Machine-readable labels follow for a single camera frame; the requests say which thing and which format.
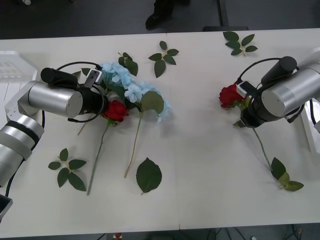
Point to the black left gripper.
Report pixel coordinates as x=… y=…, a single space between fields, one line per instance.
x=96 y=102

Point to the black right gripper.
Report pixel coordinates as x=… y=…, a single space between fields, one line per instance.
x=252 y=115

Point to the red rose with green stem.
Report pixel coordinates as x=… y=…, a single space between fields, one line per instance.
x=116 y=110
x=228 y=96

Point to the pale blue flower with stem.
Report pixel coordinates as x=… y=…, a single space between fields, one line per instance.
x=152 y=102
x=117 y=72

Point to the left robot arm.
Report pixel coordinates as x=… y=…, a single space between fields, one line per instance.
x=52 y=98

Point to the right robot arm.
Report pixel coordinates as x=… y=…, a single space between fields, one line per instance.
x=287 y=95

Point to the loose green leaf twig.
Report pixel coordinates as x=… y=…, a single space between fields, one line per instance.
x=231 y=36
x=160 y=67
x=131 y=65
x=76 y=181
x=278 y=167

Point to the shallow white box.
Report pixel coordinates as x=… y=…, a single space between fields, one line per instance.
x=22 y=65
x=308 y=132

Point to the large single green leaf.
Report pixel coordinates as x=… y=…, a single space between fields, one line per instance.
x=148 y=176

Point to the person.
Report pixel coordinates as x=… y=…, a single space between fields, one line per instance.
x=157 y=17

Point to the grey metal stand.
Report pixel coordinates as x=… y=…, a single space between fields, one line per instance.
x=223 y=15

